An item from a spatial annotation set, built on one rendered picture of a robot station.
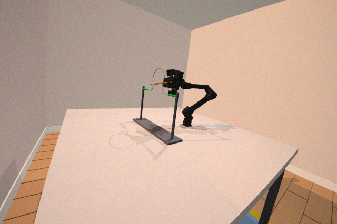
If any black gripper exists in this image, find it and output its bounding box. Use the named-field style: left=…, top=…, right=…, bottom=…
left=166, top=69, right=179, bottom=95

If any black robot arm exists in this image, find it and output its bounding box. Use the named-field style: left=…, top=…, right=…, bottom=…
left=174, top=70, right=217, bottom=127

